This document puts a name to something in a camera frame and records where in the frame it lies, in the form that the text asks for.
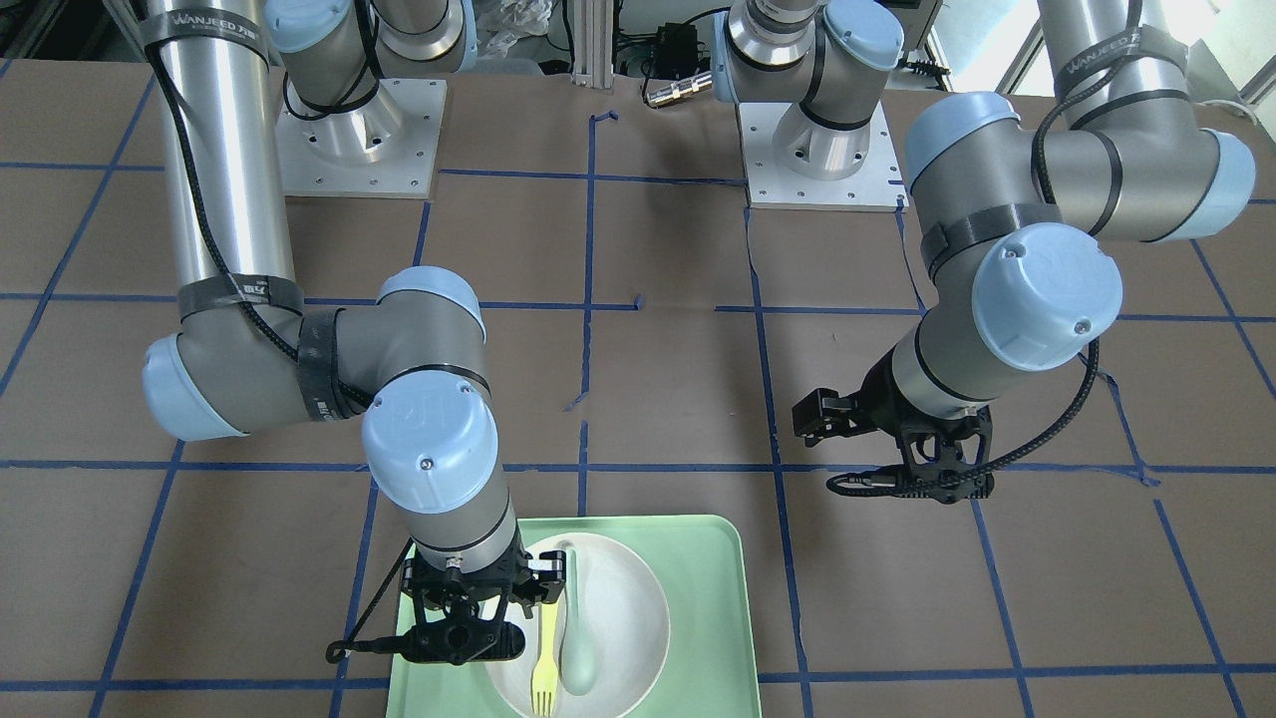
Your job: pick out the white round plate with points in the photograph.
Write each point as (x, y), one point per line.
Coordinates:
(627, 620)

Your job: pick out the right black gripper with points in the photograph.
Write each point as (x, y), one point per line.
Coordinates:
(539, 570)

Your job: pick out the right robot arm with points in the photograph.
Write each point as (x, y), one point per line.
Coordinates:
(249, 357)

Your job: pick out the pale green spoon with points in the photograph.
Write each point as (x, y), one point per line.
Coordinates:
(580, 665)

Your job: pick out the yellow plastic fork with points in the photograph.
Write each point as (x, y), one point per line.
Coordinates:
(544, 678)

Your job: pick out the brass cylinder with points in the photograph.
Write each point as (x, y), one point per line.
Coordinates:
(679, 90)

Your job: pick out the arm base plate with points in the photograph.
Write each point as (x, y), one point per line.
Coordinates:
(387, 148)
(794, 163)

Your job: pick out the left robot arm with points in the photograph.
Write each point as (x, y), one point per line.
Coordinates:
(1013, 221)

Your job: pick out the aluminium frame post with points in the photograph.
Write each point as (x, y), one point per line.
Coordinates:
(592, 30)

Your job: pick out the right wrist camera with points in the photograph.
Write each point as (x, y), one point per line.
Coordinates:
(460, 641)

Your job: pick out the black power adapter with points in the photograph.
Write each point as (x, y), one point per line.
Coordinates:
(675, 53)

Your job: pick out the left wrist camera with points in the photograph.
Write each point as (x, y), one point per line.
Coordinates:
(947, 469)

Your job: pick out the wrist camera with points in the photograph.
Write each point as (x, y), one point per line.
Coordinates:
(947, 469)
(460, 641)

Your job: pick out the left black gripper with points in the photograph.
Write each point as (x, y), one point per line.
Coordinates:
(879, 397)

